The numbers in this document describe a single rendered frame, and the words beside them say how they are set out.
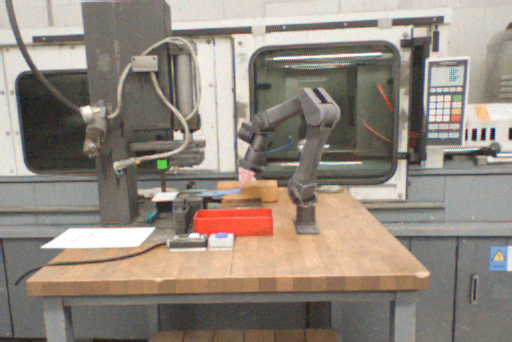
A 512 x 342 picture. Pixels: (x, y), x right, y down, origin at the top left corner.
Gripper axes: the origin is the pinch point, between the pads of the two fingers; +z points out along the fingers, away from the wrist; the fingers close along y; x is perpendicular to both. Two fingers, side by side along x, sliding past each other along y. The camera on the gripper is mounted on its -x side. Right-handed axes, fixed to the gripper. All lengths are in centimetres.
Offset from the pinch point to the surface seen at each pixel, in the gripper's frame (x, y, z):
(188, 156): 9.2, 20.6, -3.7
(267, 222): 24.2, -11.2, 3.0
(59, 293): 58, 32, 33
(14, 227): -66, 96, 78
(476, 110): -85, -97, -70
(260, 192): -24.3, -9.1, 3.4
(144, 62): 9, 46, -26
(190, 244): 37.7, 7.8, 14.8
